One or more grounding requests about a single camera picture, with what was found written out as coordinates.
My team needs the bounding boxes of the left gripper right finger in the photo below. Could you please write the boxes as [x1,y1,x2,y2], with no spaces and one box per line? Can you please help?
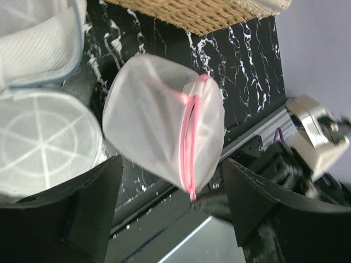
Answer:
[222,159,350,262]

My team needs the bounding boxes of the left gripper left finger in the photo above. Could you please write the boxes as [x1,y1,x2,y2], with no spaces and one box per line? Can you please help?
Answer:
[1,156,123,262]

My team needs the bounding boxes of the pink-trimmed mesh laundry bag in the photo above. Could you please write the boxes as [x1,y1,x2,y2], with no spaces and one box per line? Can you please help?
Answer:
[102,54,225,200]

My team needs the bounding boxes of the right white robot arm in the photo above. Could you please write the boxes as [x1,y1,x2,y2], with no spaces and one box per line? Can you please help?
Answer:
[248,95,350,207]

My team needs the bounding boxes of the grey-trimmed mesh laundry bag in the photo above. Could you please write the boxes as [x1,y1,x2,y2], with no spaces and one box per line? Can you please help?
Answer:
[1,1,103,203]

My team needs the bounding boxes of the wicker basket with liner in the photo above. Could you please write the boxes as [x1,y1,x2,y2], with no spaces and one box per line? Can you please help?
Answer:
[110,0,291,36]

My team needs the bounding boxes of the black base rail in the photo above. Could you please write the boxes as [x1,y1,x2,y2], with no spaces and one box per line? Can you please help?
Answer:
[109,128,264,263]

